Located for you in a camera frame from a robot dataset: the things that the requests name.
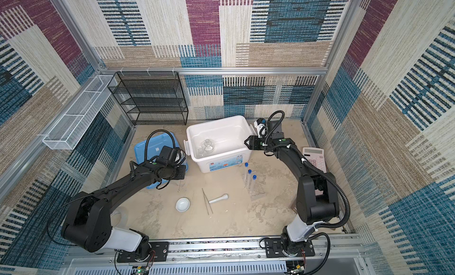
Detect white mesh wall basket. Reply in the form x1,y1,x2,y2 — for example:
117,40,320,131
43,75,113,150

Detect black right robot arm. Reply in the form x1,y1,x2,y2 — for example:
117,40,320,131
244,110,351,256

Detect white ceramic pestle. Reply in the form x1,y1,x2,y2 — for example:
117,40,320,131
209,194,229,205

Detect white plastic storage bin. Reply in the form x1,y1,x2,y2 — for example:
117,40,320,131
184,115,254,173

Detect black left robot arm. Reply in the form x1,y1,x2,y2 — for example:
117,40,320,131
60,129,186,260

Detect black wire shelf rack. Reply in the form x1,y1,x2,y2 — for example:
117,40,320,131
107,71,189,126

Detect metal tweezers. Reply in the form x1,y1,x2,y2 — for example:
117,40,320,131
202,189,213,215

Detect pink calculator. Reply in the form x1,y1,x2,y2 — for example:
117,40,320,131
302,147,327,173

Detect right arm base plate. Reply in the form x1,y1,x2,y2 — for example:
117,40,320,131
259,237,315,258

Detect small glass beaker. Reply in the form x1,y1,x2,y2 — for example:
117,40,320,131
197,148,206,158

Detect glass flask with stopper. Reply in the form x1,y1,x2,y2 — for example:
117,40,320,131
201,139,214,154

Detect clear tape roll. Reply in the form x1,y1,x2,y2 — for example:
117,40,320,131
110,206,128,229

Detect white ceramic mortar bowl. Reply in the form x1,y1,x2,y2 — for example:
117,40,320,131
175,198,190,212

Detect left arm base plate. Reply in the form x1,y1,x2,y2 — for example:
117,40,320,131
116,241,169,263

